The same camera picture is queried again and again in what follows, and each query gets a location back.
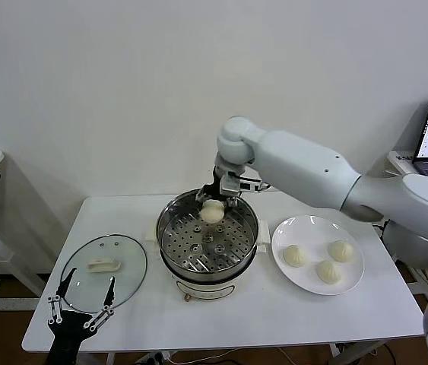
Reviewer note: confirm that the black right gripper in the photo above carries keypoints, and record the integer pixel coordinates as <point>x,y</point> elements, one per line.
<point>213,190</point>

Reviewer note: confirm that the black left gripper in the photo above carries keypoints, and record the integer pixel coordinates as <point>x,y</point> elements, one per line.
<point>67,334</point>

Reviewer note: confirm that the white steamed baozi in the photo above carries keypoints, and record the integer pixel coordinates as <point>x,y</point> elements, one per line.
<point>341,251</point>
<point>213,213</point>
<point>294,255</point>
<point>328,271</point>

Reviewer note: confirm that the round glass lid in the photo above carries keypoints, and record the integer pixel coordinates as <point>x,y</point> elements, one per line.
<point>126,281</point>

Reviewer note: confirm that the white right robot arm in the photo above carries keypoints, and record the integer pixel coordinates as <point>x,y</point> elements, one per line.
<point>297,167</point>

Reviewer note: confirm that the stainless steel steamer basket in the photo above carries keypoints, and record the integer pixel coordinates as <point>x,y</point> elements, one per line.
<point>206,247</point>

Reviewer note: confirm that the white power strip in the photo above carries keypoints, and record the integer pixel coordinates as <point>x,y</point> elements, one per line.
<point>156,357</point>

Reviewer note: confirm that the white round plate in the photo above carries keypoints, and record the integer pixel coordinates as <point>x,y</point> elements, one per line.
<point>312,235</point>

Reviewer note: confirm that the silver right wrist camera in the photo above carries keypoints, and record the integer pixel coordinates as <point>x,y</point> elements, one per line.
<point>230,186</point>

